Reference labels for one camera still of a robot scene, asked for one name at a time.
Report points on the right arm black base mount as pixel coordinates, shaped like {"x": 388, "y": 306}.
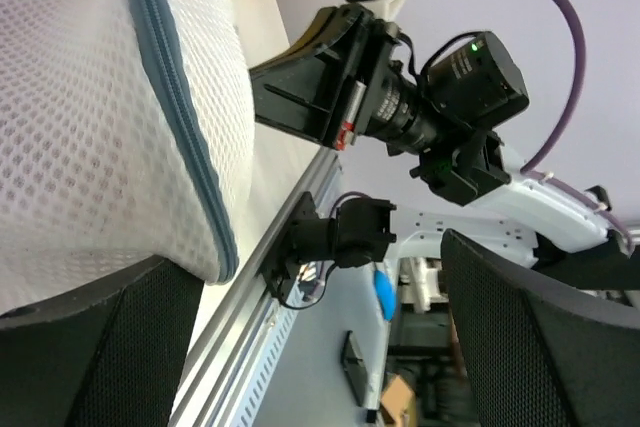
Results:
{"x": 358, "y": 233}

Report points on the aluminium rail frame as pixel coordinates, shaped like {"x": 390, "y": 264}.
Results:
{"x": 226, "y": 311}

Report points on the white mesh laundry bag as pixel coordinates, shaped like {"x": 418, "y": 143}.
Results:
{"x": 126, "y": 128}

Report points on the white slotted cable duct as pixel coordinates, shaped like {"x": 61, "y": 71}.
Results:
{"x": 237, "y": 403}

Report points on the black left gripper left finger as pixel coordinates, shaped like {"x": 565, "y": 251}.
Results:
{"x": 109, "y": 353}

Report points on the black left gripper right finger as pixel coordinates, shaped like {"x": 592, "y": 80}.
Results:
{"x": 539, "y": 352}

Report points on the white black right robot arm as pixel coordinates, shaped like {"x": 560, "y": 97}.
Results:
{"x": 577, "y": 241}

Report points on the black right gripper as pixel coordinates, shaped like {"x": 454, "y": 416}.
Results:
{"x": 469, "y": 86}

